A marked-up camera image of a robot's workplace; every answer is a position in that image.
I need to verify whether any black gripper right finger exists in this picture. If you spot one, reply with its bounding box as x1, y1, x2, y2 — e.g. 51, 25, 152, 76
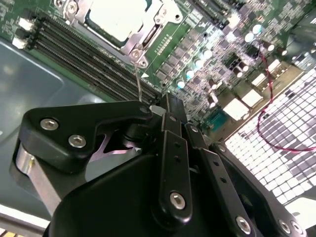
184, 122, 309, 237

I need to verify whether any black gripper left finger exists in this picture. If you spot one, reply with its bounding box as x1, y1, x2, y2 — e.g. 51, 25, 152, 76
9, 93, 194, 224

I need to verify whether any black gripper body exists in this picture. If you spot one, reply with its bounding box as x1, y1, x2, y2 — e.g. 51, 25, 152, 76
43, 151, 235, 237

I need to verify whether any thin wire locking lever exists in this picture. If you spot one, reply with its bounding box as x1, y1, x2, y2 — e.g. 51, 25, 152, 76
133, 61, 143, 102

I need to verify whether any metal socket cover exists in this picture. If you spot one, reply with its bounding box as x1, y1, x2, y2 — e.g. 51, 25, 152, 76
74, 0, 163, 54

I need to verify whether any silver CPU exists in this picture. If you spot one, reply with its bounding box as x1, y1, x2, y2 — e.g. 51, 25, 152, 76
86, 0, 146, 43

